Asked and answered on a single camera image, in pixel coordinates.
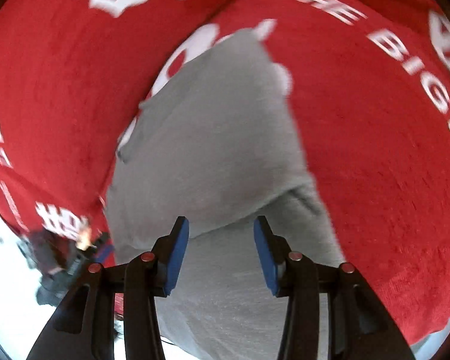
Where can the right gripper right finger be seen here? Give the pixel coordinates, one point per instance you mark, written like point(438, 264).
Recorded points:
point(359, 324)

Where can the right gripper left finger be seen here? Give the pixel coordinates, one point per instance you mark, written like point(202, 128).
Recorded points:
point(82, 326)

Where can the grey knit sweater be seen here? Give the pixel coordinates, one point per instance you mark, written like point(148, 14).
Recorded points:
point(217, 145)

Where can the red wedding quilt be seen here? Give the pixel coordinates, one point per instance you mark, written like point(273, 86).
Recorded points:
point(367, 83)

